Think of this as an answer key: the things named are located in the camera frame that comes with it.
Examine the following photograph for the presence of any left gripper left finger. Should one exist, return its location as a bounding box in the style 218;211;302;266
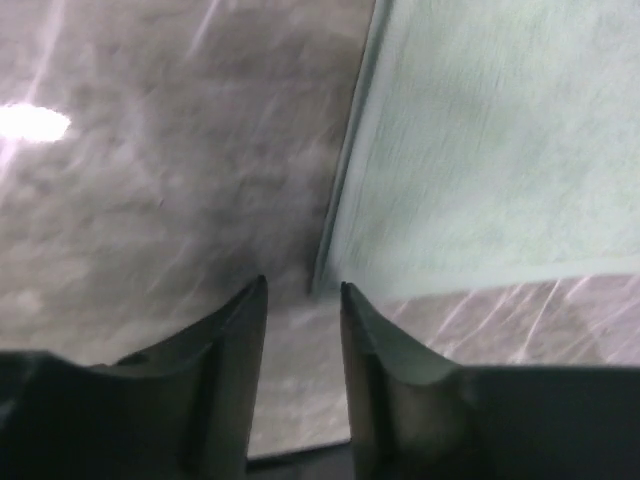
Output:
1;277;268;479

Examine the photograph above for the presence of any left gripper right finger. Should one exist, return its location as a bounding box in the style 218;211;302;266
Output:
340;283;639;479

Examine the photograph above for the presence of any green panda towel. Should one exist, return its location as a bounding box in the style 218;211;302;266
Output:
312;1;639;299

